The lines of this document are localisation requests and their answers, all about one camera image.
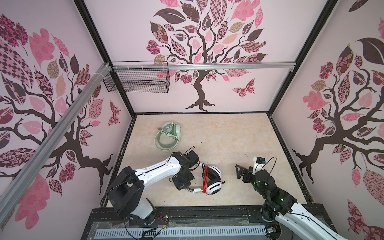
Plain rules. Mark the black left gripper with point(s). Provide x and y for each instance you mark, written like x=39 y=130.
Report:
x=180 y=186

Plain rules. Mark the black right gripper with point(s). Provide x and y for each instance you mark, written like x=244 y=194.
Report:
x=248 y=173

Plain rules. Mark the white black over-ear headphones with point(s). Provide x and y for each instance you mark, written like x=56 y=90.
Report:
x=212 y=180

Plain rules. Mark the mint green over-ear headphones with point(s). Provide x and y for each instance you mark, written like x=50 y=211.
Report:
x=172 y=131

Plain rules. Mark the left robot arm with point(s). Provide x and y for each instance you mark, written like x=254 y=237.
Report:
x=125 y=192

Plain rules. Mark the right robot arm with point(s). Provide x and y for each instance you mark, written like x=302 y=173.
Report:
x=282 y=207

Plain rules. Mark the white slotted cable duct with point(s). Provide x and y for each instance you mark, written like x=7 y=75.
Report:
x=172 y=233

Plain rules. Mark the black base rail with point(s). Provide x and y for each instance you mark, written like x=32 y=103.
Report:
x=181 y=217

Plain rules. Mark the black wire basket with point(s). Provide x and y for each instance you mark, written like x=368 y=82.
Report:
x=138 y=77

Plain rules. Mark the aluminium rail back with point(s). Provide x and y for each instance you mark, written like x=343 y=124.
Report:
x=222 y=66

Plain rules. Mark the aluminium rail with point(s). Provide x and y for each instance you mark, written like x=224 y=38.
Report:
x=20 y=184
x=222 y=66

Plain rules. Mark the aluminium rail left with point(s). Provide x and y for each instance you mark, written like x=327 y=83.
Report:
x=20 y=184

